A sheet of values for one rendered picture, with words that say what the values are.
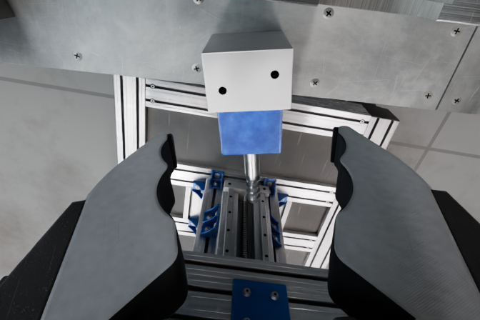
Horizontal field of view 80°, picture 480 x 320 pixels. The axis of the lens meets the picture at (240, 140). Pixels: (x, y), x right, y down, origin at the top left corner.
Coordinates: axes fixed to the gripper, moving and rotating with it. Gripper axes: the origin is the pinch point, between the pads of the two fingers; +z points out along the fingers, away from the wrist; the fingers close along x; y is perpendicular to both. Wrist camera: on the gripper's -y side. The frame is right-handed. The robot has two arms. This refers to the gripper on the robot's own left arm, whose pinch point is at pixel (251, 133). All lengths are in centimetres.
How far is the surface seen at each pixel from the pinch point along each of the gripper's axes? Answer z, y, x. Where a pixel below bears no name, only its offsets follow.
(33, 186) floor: 91, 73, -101
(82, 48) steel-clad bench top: 10.4, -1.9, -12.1
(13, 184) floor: 91, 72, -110
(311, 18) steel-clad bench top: 10.4, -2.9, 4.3
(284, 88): 5.0, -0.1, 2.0
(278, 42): 6.5, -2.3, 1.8
